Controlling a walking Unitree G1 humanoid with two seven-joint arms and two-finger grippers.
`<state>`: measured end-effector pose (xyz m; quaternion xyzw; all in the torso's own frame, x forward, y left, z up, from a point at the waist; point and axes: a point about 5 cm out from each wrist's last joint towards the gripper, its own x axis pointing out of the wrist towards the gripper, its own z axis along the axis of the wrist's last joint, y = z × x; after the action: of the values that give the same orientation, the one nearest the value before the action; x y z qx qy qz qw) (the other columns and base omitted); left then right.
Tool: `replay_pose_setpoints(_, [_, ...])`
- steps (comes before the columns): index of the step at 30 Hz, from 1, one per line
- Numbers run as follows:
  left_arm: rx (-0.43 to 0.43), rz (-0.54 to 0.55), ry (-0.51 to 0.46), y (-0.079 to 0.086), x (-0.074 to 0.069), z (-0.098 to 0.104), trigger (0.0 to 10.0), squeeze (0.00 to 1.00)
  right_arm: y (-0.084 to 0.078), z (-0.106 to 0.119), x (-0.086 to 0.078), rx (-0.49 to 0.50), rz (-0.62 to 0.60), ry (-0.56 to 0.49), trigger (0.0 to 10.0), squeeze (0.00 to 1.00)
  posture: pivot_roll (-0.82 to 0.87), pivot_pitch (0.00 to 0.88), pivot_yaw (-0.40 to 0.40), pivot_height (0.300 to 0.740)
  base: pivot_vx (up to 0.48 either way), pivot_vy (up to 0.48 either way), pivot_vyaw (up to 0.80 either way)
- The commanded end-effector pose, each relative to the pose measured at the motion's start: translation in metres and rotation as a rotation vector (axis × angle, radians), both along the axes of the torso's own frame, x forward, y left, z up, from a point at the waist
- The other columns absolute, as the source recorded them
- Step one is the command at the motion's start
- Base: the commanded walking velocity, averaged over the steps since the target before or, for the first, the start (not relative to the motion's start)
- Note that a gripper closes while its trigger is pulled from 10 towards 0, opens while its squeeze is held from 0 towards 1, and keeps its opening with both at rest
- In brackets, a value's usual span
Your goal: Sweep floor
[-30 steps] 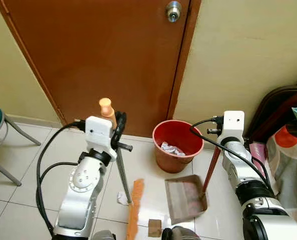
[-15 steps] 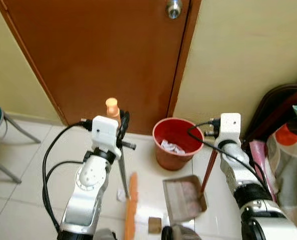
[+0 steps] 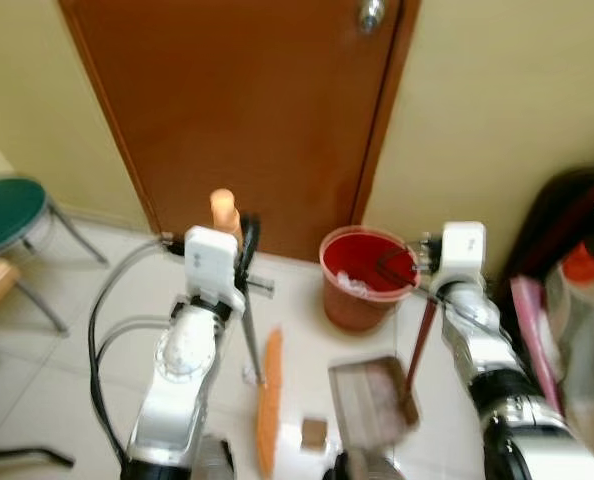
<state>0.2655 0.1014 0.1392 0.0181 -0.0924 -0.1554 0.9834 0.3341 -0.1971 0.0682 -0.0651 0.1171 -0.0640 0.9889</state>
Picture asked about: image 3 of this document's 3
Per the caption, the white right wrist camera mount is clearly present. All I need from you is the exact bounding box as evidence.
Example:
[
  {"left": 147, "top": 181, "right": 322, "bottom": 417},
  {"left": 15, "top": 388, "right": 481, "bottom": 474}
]
[{"left": 432, "top": 222, "right": 488, "bottom": 297}]

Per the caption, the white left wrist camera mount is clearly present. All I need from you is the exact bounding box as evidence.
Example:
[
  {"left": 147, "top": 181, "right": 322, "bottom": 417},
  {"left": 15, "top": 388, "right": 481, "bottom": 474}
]
[{"left": 182, "top": 226, "right": 248, "bottom": 314}]

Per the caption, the small brown block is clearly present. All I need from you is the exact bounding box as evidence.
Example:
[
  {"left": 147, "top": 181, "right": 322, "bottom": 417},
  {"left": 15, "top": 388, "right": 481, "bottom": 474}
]
[{"left": 301, "top": 418, "right": 329, "bottom": 448}]

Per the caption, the silver round door knob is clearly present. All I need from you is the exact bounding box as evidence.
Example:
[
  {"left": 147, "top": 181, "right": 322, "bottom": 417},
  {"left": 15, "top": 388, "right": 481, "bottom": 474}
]
[{"left": 355, "top": 0, "right": 388, "bottom": 36}]

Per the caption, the translucent plastic bag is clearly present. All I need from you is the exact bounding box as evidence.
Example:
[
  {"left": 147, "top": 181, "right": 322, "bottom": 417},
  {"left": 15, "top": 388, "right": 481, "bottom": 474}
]
[{"left": 545, "top": 262, "right": 594, "bottom": 473}]

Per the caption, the green round stool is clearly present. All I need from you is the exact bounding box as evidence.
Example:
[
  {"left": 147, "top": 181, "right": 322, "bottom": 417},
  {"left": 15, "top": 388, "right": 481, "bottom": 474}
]
[{"left": 0, "top": 176, "right": 109, "bottom": 336}]

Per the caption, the grey robot leg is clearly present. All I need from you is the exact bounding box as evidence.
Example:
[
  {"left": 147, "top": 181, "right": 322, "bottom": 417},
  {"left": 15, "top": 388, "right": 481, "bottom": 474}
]
[
  {"left": 191, "top": 435, "right": 237, "bottom": 480},
  {"left": 322, "top": 449, "right": 400, "bottom": 480}
]

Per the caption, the grey robot right leg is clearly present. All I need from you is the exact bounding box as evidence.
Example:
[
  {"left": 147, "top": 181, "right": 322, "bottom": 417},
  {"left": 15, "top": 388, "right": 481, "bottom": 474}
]
[{"left": 322, "top": 449, "right": 400, "bottom": 480}]

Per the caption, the orange broom with grey pole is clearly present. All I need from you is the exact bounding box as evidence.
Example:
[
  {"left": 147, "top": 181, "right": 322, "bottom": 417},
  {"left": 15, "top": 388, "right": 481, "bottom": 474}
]
[{"left": 209, "top": 188, "right": 285, "bottom": 479}]

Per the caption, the black chair base leg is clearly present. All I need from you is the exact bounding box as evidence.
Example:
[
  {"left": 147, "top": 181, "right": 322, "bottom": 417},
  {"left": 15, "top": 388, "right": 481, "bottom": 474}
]
[{"left": 0, "top": 448, "right": 75, "bottom": 471}]

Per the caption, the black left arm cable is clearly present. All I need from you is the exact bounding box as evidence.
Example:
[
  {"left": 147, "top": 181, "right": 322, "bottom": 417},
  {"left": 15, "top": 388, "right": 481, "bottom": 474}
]
[{"left": 87, "top": 234, "right": 190, "bottom": 467}]

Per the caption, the pink long stick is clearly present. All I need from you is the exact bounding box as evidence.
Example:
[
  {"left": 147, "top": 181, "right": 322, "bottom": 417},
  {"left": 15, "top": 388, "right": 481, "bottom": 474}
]
[{"left": 509, "top": 276, "right": 564, "bottom": 413}]

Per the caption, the orange round lid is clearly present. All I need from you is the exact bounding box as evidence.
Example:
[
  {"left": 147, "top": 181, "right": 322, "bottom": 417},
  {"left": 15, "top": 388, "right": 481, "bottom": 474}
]
[{"left": 562, "top": 243, "right": 594, "bottom": 287}]

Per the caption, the brown wooden door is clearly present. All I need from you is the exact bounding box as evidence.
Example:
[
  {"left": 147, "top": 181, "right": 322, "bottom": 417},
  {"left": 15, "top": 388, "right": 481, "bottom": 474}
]
[{"left": 59, "top": 0, "right": 423, "bottom": 264}]

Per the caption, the red plastic bucket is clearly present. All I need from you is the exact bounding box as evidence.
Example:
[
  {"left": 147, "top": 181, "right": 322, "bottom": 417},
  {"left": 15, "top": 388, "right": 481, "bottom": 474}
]
[{"left": 319, "top": 227, "right": 424, "bottom": 334}]

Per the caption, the brown dustpan with long handle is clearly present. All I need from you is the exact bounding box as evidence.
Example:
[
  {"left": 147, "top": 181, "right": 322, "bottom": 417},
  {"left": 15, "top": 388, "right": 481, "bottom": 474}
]
[{"left": 327, "top": 298, "right": 441, "bottom": 452}]

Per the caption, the dark maroon cloth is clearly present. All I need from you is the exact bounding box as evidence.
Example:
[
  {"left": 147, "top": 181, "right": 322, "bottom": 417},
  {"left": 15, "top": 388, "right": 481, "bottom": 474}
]
[{"left": 497, "top": 167, "right": 594, "bottom": 333}]

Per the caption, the grey robot left leg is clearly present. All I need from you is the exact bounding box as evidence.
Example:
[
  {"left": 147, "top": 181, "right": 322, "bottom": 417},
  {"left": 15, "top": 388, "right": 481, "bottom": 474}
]
[{"left": 191, "top": 435, "right": 237, "bottom": 480}]

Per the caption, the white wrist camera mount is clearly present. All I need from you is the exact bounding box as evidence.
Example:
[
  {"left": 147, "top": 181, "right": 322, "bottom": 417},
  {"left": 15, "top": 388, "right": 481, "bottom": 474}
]
[
  {"left": 182, "top": 226, "right": 248, "bottom": 314},
  {"left": 432, "top": 222, "right": 488, "bottom": 297}
]

